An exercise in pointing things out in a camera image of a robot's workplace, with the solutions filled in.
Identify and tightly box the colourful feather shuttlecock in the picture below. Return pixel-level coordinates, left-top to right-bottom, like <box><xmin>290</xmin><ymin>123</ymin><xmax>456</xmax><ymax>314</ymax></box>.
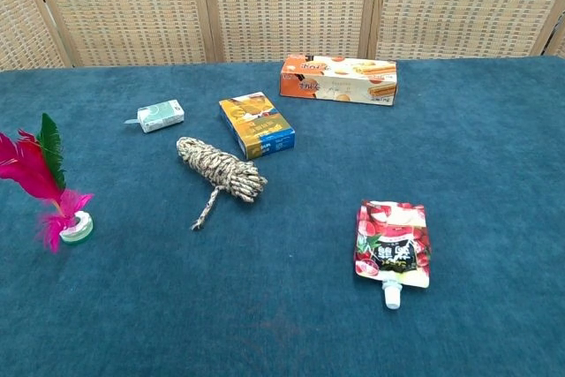
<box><xmin>0</xmin><ymin>112</ymin><xmax>95</xmax><ymax>254</ymax></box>

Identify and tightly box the yellow blue snack box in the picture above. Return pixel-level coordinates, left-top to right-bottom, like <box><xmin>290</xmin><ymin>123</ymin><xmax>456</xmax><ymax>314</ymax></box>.
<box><xmin>218</xmin><ymin>91</ymin><xmax>297</xmax><ymax>161</ymax></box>

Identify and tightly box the long orange white biscuit box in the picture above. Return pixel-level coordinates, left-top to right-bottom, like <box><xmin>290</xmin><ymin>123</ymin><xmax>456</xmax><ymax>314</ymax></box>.
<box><xmin>279</xmin><ymin>54</ymin><xmax>398</xmax><ymax>107</ymax></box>

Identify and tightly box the small white tissue pack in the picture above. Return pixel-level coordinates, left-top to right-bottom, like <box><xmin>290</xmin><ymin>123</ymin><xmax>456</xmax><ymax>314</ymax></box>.
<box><xmin>124</xmin><ymin>99</ymin><xmax>185</xmax><ymax>134</ymax></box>

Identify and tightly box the red fruit drink pouch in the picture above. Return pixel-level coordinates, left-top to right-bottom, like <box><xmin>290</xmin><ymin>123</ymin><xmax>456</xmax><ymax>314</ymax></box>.
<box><xmin>353</xmin><ymin>199</ymin><xmax>432</xmax><ymax>310</ymax></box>

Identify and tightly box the woven folding screen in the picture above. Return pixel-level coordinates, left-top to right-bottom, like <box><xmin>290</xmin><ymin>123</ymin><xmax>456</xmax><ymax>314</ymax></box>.
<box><xmin>0</xmin><ymin>0</ymin><xmax>565</xmax><ymax>72</ymax></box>

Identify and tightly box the braided rope bundle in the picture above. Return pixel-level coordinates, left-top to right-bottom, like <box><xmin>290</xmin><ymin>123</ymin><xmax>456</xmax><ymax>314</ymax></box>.
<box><xmin>176</xmin><ymin>136</ymin><xmax>268</xmax><ymax>231</ymax></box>

